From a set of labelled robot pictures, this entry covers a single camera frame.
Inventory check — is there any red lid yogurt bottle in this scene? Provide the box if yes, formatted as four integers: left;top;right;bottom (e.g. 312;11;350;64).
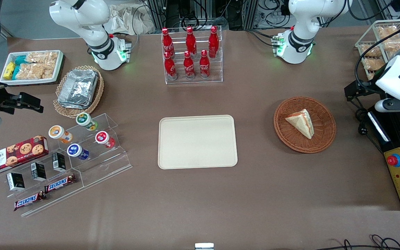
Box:
95;131;116;149

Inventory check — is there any beige plastic tray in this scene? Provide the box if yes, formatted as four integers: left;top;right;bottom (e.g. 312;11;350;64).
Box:
158;115;238;170

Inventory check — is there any green lid yogurt bottle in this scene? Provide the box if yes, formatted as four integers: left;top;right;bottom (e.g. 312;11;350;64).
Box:
75;112;98;132

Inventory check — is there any triangle sandwich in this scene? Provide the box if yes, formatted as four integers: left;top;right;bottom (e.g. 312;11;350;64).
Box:
285;109;315;140

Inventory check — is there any yellow snack pack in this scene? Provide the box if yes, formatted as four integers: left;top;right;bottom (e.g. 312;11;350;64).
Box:
3;62;16;81

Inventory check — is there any black countertop appliance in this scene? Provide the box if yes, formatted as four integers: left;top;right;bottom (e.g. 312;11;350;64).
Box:
367;101;400;211

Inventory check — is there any blue lid yogurt bottle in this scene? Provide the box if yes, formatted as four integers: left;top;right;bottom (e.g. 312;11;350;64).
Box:
67;143;90;161

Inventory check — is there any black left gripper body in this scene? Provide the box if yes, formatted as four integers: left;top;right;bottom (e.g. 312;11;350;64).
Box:
344;80;374;102

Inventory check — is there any white rectangular snack tray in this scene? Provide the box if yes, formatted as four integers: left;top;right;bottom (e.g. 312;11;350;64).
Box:
0;50;65;86

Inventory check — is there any red Walkers cookie box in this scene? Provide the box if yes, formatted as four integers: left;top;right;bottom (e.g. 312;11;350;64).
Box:
0;135;49;177

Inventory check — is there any black looped floor cable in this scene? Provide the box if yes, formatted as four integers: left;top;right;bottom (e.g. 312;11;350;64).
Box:
320;234;400;250

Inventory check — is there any black equipment rack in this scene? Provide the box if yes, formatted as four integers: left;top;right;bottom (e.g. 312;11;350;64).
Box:
144;0;291;32

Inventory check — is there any brown round wicker basket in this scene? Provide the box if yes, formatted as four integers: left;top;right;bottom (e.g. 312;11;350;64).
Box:
274;96;337;154

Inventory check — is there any black power cable with plug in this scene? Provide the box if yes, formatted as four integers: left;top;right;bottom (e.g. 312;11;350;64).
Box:
355;97;384;153

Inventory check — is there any small black carton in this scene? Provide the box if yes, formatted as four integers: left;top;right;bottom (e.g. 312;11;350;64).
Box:
52;152;67;172
30;162;47;182
6;172;25;192

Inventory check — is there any crumpled beige bag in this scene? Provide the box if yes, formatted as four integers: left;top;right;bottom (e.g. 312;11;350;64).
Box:
108;4;155;35

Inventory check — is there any white wire basket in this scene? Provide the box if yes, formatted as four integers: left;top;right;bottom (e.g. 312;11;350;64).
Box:
355;19;400;81

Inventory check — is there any stack of foil trays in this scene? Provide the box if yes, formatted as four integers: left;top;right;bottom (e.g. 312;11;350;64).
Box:
58;69;99;109

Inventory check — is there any light tan wicker basket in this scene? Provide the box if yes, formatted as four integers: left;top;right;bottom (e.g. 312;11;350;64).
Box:
53;65;105;119

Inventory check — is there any orange lid yogurt bottle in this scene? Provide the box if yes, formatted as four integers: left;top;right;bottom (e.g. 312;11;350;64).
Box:
48;125;73;144

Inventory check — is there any clear acrylic step display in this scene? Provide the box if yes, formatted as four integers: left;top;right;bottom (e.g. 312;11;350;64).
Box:
4;113;133;218

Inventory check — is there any Snickers chocolate bar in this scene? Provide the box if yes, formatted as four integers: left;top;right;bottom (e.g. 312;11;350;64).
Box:
14;191;47;211
44;174;77;193

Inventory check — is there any red cola bottle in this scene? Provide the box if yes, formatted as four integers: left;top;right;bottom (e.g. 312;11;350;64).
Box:
164;51;178;81
161;28;175;58
199;50;210;79
208;26;219;58
185;26;197;55
183;51;195;80

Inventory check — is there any rice cracker snack pack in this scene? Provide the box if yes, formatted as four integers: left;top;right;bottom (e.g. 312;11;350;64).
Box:
15;63;55;80
26;51;59;65

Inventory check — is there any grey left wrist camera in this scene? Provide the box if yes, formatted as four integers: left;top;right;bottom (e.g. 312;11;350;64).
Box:
374;98;400;113

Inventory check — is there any clear acrylic bottle rack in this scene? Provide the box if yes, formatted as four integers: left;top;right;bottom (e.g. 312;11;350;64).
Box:
161;26;223;85

